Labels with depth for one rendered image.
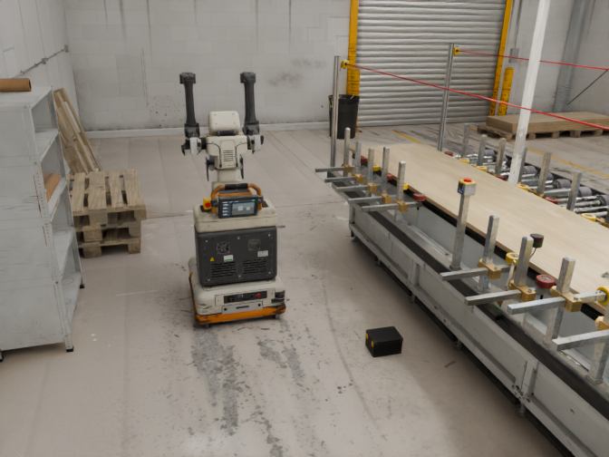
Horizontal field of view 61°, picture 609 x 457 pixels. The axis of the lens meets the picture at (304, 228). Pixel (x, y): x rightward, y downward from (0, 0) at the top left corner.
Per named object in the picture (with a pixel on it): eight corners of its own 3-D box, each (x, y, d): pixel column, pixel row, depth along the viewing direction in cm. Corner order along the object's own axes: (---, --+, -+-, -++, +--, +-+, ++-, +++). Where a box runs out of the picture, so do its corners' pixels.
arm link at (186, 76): (180, 71, 356) (195, 71, 359) (178, 72, 369) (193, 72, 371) (186, 138, 367) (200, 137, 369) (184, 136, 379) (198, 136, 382)
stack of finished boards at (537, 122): (617, 127, 992) (619, 118, 985) (511, 133, 919) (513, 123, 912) (585, 120, 1059) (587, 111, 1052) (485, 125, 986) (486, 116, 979)
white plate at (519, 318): (521, 327, 242) (525, 308, 238) (488, 299, 265) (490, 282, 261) (522, 326, 242) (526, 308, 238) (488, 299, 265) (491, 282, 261)
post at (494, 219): (479, 302, 273) (494, 216, 255) (476, 298, 277) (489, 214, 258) (485, 301, 274) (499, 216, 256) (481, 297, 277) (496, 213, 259)
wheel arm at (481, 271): (441, 283, 256) (443, 275, 254) (439, 279, 259) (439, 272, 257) (517, 272, 268) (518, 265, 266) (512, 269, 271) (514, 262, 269)
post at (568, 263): (546, 358, 229) (569, 259, 211) (540, 353, 232) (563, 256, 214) (553, 356, 230) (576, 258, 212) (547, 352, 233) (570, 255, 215)
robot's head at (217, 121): (241, 128, 359) (238, 109, 364) (210, 129, 354) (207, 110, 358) (238, 138, 372) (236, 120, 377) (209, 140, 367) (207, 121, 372)
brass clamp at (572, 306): (569, 313, 212) (572, 302, 210) (546, 296, 224) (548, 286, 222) (581, 311, 214) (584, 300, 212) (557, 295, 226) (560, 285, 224)
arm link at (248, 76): (243, 71, 368) (256, 71, 371) (239, 72, 381) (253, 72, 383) (246, 135, 378) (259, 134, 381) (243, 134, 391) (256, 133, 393)
